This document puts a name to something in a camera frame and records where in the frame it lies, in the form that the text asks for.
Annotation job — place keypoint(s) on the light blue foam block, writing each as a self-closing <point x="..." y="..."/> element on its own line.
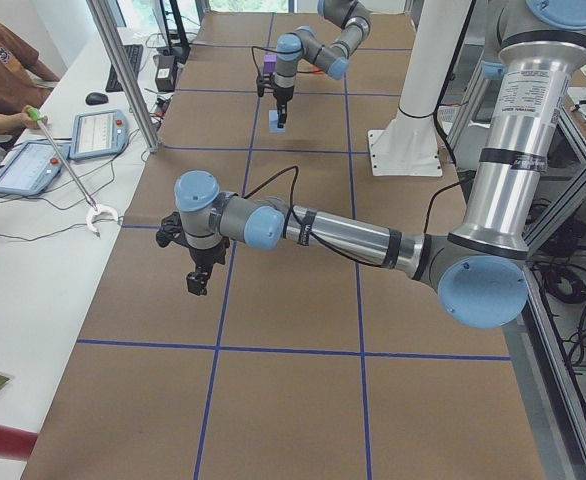
<point x="274" y="123"/>

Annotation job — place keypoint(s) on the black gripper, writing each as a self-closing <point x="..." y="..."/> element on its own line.
<point x="283" y="94"/>
<point x="207" y="255"/>

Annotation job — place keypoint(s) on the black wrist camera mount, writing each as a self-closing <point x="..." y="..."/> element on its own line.
<point x="171" y="231"/>
<point x="264" y="83"/>

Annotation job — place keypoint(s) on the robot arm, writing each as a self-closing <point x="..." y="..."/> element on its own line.
<point x="464" y="253"/>
<point x="354" y="21"/>

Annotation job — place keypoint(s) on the red cylinder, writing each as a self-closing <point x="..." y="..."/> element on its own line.
<point x="16" y="444"/>

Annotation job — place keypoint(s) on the purple foam block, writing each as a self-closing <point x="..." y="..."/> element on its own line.
<point x="269" y="63"/>

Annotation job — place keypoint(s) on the aluminium frame post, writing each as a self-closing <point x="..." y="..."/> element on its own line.
<point x="108" y="31"/>

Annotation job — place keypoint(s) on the reacher grabber tool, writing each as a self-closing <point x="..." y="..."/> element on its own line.
<point x="95" y="209"/>

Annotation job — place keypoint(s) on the teach pendant tablet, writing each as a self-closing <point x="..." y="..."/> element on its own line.
<point x="30" y="169"/>
<point x="98" y="134"/>

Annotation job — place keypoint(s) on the black computer mouse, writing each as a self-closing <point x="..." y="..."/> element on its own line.
<point x="96" y="98"/>

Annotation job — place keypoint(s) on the near teach pendant tablet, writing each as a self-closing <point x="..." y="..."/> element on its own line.
<point x="30" y="169"/>

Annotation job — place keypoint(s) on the black power adapter box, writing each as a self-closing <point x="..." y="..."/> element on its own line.
<point x="166" y="73"/>

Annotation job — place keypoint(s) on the far teach pendant tablet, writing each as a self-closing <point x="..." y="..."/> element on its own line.
<point x="98" y="134"/>

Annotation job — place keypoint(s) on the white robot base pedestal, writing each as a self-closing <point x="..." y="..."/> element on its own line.
<point x="408" y="145"/>

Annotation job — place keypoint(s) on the person in brown shirt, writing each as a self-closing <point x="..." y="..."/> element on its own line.
<point x="19" y="64"/>

